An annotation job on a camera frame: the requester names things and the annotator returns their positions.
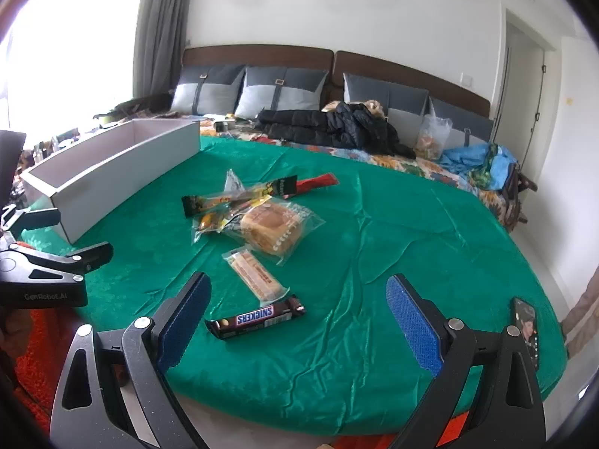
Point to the blue clothes pile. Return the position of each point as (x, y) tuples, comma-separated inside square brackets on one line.
[(486, 166)]

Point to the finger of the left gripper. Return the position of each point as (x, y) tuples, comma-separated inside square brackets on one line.
[(15, 220), (79, 262)]

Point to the bread loaf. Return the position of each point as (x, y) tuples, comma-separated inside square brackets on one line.
[(270, 226)]

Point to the black puffer jacket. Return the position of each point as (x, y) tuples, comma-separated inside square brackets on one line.
[(348, 126)]

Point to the grey cushion far left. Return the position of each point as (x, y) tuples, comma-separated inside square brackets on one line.
[(208, 89)]

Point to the red snack bar wrapper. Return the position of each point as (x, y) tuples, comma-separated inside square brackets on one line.
[(305, 186)]

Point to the clear plastic bag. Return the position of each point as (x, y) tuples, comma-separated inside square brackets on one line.
[(433, 134)]

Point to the grey curtain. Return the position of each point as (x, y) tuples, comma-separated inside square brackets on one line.
[(159, 43)]

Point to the grey cushion far right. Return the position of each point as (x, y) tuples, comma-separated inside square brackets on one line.
[(468, 128)]

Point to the biscuit stick pack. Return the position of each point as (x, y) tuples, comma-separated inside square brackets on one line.
[(255, 276)]

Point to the grey cushion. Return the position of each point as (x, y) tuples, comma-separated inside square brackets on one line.
[(280, 88), (208, 89), (403, 106), (468, 128)]

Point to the brown snickers bar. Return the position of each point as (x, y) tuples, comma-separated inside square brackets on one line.
[(248, 322)]

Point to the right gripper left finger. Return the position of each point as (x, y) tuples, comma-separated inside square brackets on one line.
[(89, 410)]

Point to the green satin cloth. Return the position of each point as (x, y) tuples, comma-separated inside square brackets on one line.
[(344, 368)]

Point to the white triangular snack pouch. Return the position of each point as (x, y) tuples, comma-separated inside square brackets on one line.
[(232, 183)]

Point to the white cardboard box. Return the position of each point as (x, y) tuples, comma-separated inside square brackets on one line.
[(91, 178)]

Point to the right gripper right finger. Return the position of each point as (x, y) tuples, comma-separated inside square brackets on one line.
[(507, 409)]

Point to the corn sausage packet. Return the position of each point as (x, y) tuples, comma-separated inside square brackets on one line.
[(217, 222)]

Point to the black yellow snack bar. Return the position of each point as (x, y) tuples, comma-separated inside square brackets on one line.
[(195, 205)]

